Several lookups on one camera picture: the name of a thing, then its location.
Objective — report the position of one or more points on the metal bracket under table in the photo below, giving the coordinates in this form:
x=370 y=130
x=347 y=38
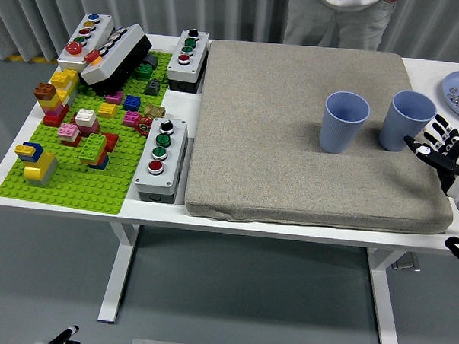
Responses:
x=408 y=263

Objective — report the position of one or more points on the brown yellow pink red tower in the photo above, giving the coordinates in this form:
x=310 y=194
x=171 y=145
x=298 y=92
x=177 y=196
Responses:
x=49 y=103

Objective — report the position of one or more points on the green lego brick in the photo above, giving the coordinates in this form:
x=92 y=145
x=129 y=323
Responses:
x=143 y=71

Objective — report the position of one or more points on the red lego brick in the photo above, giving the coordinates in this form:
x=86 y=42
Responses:
x=112 y=141

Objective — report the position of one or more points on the blue lego brick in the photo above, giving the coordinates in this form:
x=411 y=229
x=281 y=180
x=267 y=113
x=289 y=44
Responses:
x=132 y=103

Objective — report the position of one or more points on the person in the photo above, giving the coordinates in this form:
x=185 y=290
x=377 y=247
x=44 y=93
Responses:
x=335 y=24

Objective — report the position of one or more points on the grey pleated curtain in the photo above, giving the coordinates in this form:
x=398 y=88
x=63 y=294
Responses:
x=145 y=4

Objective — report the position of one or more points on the large knob three-button control box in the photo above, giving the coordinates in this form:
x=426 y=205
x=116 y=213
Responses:
x=153 y=180

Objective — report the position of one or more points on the green lego baseplate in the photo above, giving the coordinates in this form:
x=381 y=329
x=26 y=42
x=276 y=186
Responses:
x=80 y=188

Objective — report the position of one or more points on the red valve handwheel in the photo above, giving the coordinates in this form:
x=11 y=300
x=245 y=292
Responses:
x=144 y=126

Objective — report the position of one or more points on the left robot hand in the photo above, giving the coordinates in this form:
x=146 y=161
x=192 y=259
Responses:
x=60 y=340

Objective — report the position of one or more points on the brass valve fitting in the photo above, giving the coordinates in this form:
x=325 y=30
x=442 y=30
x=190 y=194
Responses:
x=154 y=111

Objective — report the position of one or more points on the blue yellow grey brick duck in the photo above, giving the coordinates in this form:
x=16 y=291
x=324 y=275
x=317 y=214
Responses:
x=39 y=167

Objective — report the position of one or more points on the blue ribbed plastic cup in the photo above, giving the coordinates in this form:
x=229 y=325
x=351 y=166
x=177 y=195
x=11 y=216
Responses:
x=399 y=130
x=334 y=134

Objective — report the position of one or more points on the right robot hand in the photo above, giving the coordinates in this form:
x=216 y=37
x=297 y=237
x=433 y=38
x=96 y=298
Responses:
x=458 y=170

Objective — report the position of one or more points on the grey-brown fabric mat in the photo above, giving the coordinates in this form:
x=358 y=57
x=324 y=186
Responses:
x=273 y=124

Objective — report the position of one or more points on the green orange blue brick stack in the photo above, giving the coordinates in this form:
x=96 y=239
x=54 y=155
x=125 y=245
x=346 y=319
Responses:
x=93 y=145

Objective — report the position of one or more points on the light blue plate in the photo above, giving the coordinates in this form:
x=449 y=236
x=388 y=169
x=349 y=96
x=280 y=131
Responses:
x=456 y=81

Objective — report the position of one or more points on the small knob three-button control box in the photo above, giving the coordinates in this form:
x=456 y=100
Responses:
x=180 y=69

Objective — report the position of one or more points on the magenta lego brick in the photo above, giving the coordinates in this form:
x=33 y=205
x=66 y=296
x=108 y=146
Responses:
x=131 y=118
x=114 y=97

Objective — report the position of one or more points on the tilted white black control box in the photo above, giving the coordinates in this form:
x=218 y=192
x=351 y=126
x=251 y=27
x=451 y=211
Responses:
x=116 y=56

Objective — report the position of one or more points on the grey sloped lego brick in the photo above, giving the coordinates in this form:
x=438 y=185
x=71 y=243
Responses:
x=152 y=88

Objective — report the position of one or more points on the yellow black floor tape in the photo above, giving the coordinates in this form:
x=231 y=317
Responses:
x=25 y=58

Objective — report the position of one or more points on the yellow white brick stack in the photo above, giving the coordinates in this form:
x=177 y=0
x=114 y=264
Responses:
x=64 y=77

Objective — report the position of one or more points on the five-button white control box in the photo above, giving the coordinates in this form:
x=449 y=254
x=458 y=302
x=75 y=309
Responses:
x=83 y=32

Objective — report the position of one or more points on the pink white red brick stack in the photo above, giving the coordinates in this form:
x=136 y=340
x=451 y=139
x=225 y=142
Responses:
x=68 y=130

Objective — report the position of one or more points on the white table leg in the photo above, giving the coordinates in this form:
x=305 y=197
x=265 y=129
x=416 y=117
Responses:
x=114 y=281
x=384 y=300

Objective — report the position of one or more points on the dark grey arch brick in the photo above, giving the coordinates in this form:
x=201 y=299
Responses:
x=152 y=61

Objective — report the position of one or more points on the yellow lego brick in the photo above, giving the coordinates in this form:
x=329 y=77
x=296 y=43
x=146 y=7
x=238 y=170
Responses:
x=107 y=110

